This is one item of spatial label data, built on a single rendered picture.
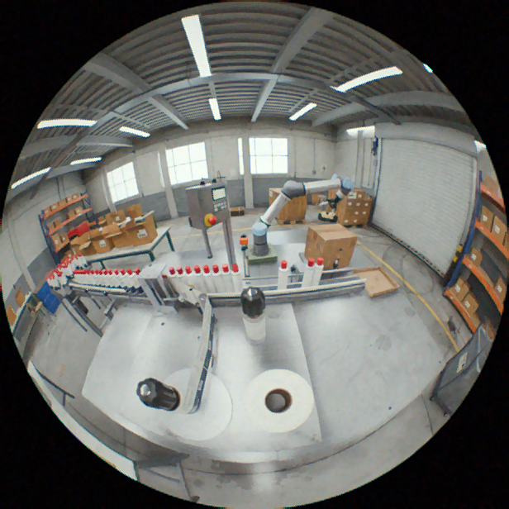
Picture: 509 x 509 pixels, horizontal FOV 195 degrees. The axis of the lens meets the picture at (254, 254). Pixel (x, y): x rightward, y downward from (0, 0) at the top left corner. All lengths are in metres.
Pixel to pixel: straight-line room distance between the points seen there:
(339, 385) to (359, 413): 0.18
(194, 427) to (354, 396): 0.62
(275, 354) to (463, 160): 4.66
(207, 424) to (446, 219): 4.67
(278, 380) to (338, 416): 0.35
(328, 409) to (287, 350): 0.32
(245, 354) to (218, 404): 0.24
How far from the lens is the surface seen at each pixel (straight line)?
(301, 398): 0.51
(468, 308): 3.95
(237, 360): 0.68
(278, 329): 0.73
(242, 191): 6.14
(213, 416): 0.65
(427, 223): 4.61
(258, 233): 1.13
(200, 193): 0.63
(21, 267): 7.55
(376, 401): 0.84
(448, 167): 4.57
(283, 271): 0.77
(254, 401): 0.50
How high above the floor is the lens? 1.52
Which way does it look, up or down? 32 degrees down
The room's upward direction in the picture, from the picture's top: 3 degrees counter-clockwise
